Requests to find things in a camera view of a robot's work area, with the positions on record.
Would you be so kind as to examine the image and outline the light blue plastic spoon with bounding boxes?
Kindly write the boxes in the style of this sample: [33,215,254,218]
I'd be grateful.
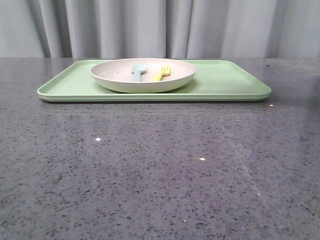
[131,63,147,82]

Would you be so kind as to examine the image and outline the cream speckled plate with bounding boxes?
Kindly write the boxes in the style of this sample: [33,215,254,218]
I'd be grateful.
[90,58,197,94]

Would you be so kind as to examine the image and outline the light green plastic tray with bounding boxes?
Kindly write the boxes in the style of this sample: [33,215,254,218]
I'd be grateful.
[37,59,272,102]

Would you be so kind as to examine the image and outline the grey pleated curtain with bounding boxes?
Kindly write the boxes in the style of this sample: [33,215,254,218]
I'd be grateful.
[0,0,320,59]

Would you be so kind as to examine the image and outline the yellow plastic fork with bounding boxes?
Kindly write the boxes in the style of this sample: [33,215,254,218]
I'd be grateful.
[150,65,171,82]

